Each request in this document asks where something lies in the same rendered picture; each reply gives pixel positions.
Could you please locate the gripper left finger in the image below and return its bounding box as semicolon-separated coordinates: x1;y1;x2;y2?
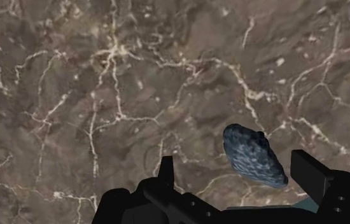
92;155;222;224

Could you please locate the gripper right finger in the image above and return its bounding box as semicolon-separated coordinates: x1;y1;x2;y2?
290;149;350;224

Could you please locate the blue speckled oval object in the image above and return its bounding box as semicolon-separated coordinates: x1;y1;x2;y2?
222;123;290;189

